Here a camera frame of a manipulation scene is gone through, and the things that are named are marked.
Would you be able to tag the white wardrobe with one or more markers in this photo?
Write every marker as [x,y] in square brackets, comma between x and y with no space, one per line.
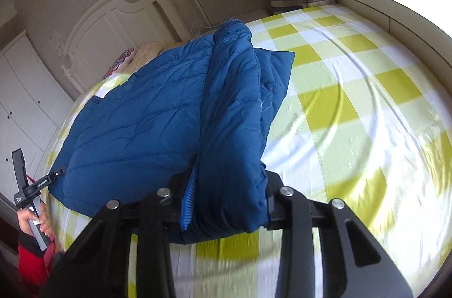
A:
[24,100]

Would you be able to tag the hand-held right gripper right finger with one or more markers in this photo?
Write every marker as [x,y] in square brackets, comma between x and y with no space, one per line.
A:
[273,213]

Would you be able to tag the white wooden headboard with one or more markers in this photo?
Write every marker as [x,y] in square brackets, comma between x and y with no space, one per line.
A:
[102,33]

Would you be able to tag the person's left forearm red sleeve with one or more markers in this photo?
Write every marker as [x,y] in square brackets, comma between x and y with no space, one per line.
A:
[31,259]

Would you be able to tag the cream pillow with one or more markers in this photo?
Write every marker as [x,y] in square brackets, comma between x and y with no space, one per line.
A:
[148,53]

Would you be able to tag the white nightstand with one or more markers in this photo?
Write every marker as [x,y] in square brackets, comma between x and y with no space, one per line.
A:
[254,15]

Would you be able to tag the colourful patterned pillow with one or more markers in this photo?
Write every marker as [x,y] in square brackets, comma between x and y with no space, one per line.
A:
[122,63]

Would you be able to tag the blue puffer jacket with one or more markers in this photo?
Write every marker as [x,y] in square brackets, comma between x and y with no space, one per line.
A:
[159,107]

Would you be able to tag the yellow checked bed sheet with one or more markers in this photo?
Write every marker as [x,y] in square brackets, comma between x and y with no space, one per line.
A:
[353,107]

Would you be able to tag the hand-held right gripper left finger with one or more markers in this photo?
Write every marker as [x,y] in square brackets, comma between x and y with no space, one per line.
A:
[187,202]

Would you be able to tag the person's left hand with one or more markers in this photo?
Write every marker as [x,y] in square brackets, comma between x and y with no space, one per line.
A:
[24,222]

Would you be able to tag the beige window ledge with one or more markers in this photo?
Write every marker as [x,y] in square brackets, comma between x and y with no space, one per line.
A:
[388,8]

